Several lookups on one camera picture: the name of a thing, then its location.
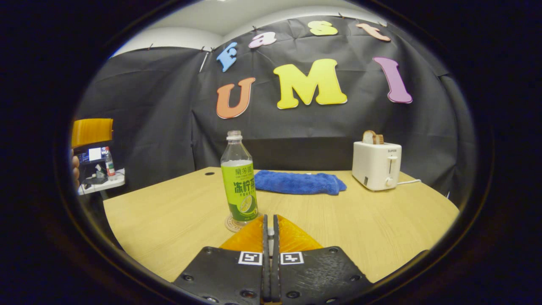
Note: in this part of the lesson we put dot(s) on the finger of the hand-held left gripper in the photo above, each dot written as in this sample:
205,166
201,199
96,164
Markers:
91,131

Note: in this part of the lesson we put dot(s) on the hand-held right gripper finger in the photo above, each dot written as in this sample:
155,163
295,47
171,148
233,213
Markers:
265,241
275,241

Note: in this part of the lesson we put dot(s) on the round beige coaster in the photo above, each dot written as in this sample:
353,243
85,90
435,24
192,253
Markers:
232,224

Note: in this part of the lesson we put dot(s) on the green label water bottle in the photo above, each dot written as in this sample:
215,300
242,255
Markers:
239,186

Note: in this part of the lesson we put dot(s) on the red label small bottle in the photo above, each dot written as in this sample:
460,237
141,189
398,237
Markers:
110,167

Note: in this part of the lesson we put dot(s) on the computer monitor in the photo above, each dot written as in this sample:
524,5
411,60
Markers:
94,153

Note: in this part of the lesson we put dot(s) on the white side table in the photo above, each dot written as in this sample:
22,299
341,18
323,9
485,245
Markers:
114,183

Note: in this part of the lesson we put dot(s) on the blue towel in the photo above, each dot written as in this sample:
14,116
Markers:
296,182

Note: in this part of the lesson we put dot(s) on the white toaster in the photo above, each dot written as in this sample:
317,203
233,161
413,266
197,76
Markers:
374,165

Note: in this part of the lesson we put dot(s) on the bread slice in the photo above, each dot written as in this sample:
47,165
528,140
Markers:
370,137

